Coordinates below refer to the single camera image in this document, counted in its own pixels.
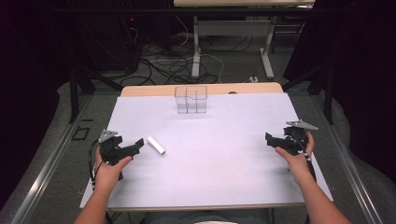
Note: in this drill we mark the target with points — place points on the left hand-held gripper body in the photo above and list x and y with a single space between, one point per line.
113 149

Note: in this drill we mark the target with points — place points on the black metal stand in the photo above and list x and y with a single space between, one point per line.
81 77
317 84

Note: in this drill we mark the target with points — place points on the person's right hand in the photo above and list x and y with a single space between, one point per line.
298 161

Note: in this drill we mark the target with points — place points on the white-legged desk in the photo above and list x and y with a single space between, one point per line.
232 37

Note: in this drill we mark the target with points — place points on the black computer tower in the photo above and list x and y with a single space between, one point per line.
110 40

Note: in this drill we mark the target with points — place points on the white cylindrical tube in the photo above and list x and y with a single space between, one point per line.
156 145

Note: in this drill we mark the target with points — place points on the person's left hand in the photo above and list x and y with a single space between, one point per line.
109 170

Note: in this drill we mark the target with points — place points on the clear acrylic organizer box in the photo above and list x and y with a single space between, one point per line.
190 99

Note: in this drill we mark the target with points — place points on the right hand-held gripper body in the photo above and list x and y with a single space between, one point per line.
294 137

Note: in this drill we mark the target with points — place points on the white sheet table cover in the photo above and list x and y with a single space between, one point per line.
205 149

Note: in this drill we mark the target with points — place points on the white power plug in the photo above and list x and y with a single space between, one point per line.
253 79

